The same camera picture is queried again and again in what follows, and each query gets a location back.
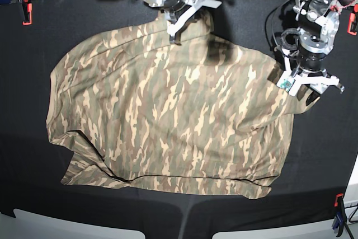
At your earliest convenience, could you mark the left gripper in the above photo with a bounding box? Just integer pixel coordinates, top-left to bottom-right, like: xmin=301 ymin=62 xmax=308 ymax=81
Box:
xmin=276 ymin=57 xmax=345 ymax=107

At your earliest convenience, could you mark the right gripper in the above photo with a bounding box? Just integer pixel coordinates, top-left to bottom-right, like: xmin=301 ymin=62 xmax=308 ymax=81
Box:
xmin=164 ymin=0 xmax=222 ymax=44

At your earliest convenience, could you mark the camouflage t-shirt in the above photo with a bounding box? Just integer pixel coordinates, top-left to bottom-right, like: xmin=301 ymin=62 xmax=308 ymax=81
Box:
xmin=46 ymin=12 xmax=313 ymax=199

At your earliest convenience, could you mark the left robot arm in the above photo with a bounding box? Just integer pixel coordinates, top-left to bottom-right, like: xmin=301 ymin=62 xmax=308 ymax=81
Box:
xmin=274 ymin=0 xmax=357 ymax=105

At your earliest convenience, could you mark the red clamp right edge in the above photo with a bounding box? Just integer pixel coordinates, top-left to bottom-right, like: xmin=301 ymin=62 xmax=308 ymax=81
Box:
xmin=347 ymin=4 xmax=357 ymax=36

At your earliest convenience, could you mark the red clamp edge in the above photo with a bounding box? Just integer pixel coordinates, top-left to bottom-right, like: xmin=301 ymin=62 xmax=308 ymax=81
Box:
xmin=347 ymin=4 xmax=357 ymax=36
xmin=17 ymin=0 xmax=32 ymax=26

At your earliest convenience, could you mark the orange black clamp bottom right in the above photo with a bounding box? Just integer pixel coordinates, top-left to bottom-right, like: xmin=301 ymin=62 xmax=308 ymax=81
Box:
xmin=332 ymin=193 xmax=347 ymax=237

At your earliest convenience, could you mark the black table cloth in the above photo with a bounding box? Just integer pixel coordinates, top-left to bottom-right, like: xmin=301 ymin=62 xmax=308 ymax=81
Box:
xmin=1 ymin=0 xmax=357 ymax=238

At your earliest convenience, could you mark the red clamp left edge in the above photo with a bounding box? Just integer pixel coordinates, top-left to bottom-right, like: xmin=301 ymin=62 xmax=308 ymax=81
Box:
xmin=17 ymin=0 xmax=32 ymax=26

